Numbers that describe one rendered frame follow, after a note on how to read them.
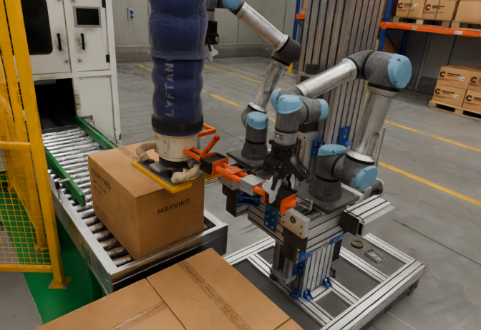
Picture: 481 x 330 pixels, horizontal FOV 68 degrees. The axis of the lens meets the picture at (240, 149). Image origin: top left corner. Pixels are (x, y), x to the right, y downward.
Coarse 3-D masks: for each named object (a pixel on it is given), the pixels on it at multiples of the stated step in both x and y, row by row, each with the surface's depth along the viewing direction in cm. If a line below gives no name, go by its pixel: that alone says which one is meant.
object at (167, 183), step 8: (136, 160) 167; (152, 160) 162; (136, 168) 164; (144, 168) 160; (152, 176) 154; (160, 176) 154; (168, 176) 153; (160, 184) 151; (168, 184) 149; (176, 184) 148; (184, 184) 150; (176, 192) 146
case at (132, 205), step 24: (96, 168) 198; (120, 168) 191; (96, 192) 207; (120, 192) 178; (144, 192) 170; (168, 192) 177; (192, 192) 188; (120, 216) 186; (144, 216) 172; (168, 216) 182; (192, 216) 194; (120, 240) 194; (144, 240) 177; (168, 240) 188
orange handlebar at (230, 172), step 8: (208, 128) 182; (200, 136) 174; (184, 152) 153; (192, 152) 151; (200, 152) 152; (216, 168) 140; (224, 168) 143; (232, 168) 138; (224, 176) 137; (232, 176) 134; (240, 176) 136; (256, 192) 126
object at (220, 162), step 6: (204, 156) 145; (210, 156) 147; (216, 156) 147; (222, 156) 147; (204, 162) 141; (210, 162) 139; (216, 162) 140; (222, 162) 142; (204, 168) 142; (210, 168) 140; (210, 174) 141; (216, 174) 142
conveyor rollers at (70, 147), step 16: (80, 128) 354; (48, 144) 314; (64, 144) 315; (80, 144) 322; (96, 144) 322; (64, 160) 290; (80, 160) 290; (80, 176) 266; (64, 192) 244; (80, 208) 226; (96, 224) 210; (112, 240) 198; (112, 256) 188; (128, 256) 186
